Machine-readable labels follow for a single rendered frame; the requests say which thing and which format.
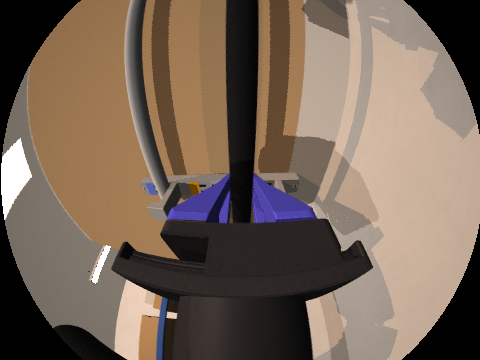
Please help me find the black bar with red ends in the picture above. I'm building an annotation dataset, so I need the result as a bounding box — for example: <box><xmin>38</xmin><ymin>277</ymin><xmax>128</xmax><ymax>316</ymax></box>
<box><xmin>226</xmin><ymin>0</ymin><xmax>259</xmax><ymax>223</ymax></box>

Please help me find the grey metal bar with blue ends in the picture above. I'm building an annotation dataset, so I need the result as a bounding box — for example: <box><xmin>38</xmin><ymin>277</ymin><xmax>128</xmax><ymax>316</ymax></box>
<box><xmin>124</xmin><ymin>0</ymin><xmax>170</xmax><ymax>200</ymax></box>

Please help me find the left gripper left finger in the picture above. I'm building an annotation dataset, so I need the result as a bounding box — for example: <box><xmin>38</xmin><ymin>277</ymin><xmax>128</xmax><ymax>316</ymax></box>
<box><xmin>166</xmin><ymin>174</ymin><xmax>231</xmax><ymax>223</ymax></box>

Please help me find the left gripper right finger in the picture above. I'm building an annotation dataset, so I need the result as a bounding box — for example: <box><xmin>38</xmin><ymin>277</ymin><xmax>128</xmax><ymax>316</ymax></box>
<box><xmin>252</xmin><ymin>174</ymin><xmax>317</xmax><ymax>222</ymax></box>

